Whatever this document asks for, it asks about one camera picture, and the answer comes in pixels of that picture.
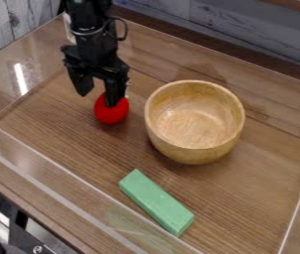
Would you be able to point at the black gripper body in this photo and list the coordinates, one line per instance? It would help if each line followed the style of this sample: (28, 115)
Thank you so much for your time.
(91, 56)

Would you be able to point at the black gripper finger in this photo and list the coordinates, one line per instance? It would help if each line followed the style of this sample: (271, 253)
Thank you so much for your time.
(115, 87)
(81, 77)

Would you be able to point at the red plush strawberry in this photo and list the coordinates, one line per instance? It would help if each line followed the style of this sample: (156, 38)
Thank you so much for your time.
(110, 115)

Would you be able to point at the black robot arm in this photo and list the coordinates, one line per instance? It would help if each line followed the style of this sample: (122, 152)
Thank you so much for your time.
(93, 10)

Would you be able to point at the wooden bowl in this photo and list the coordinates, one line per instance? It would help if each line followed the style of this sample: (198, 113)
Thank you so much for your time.
(194, 119)

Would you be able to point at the clear acrylic front barrier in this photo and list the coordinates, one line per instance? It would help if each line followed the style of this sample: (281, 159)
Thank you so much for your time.
(87, 218)

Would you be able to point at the green rectangular block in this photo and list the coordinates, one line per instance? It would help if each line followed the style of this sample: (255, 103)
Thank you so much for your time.
(172, 215)

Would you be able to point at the black table leg bracket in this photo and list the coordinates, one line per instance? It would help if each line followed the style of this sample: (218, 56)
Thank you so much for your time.
(22, 238)

